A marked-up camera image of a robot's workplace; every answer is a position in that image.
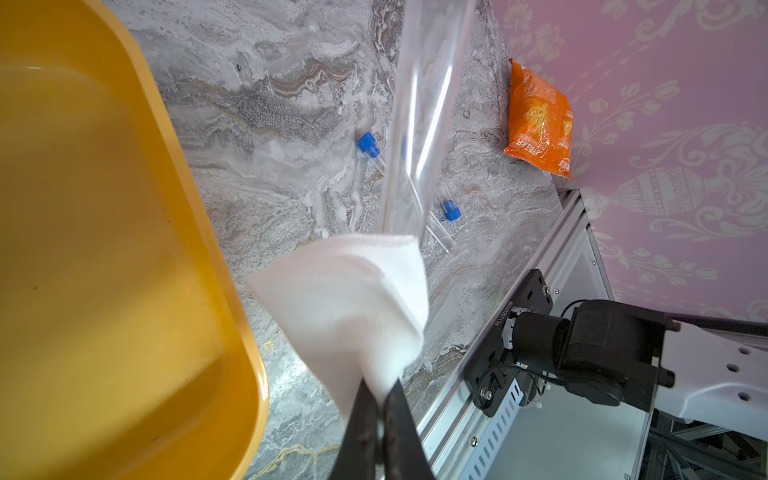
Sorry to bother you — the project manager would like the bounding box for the aluminium front rail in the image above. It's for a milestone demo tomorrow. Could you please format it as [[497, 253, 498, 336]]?
[[416, 188, 652, 480]]

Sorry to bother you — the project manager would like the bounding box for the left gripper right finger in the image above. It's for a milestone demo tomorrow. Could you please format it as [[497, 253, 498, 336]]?
[[382, 381, 435, 480]]

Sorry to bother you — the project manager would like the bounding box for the yellow plastic basin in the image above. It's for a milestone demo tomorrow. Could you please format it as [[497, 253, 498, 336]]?
[[1, 1, 269, 479]]

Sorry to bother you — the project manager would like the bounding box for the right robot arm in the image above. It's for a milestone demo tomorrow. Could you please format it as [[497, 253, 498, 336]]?
[[501, 300, 767, 440]]

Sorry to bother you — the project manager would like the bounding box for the orange snack bag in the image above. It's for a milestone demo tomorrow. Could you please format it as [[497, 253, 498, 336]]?
[[504, 61, 574, 179]]

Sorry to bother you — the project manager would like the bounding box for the white wiping cloth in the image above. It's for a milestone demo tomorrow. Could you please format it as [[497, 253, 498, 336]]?
[[246, 234, 429, 419]]

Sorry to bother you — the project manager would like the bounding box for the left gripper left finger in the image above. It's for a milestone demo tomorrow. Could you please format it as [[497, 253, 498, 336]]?
[[328, 380, 380, 480]]

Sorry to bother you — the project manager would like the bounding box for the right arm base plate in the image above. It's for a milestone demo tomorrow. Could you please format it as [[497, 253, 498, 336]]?
[[463, 269, 553, 418]]

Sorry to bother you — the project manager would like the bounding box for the test tube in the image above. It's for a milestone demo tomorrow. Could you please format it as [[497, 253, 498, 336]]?
[[356, 131, 455, 254], [426, 176, 462, 243], [379, 1, 476, 240]]

